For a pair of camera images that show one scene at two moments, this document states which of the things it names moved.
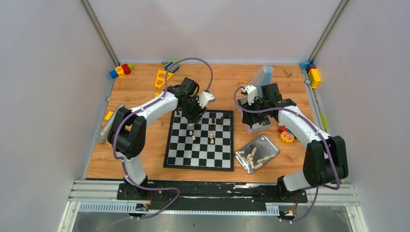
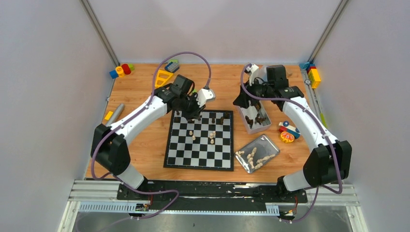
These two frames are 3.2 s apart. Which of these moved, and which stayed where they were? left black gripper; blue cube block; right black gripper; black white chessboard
Moved: right black gripper
Stayed: blue cube block; left black gripper; black white chessboard
